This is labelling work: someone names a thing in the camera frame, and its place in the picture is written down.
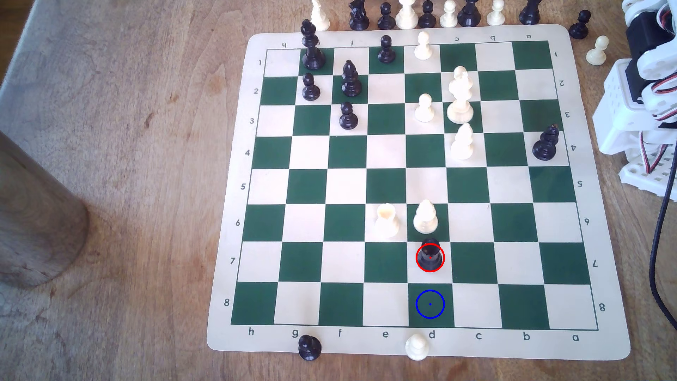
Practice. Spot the black chess rook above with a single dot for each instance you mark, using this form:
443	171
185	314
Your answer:
430	256

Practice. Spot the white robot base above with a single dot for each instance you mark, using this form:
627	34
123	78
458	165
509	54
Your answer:
642	177

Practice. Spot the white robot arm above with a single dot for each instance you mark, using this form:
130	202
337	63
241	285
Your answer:
616	111

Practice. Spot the green white chess mat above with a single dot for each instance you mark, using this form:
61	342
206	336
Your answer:
349	185

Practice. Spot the white chess rook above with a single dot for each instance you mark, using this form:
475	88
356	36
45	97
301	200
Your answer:
387	223

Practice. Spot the black chess pawn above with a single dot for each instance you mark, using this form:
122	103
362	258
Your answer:
579	27
311	91
427	19
309	349
386	20
348	119
386	52

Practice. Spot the black chess bishop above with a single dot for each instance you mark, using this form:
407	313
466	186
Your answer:
351	82
545	147

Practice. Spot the white chess bishop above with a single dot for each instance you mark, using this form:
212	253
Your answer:
463	145
319	18

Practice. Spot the black chess king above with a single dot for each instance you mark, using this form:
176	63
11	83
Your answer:
312	53

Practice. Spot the black chess knight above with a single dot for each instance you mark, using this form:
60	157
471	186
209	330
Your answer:
359	17

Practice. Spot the white tall chess piece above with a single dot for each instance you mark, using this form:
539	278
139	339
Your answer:
407	17

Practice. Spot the black tall chess piece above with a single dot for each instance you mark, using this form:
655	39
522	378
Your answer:
468	16
530	13

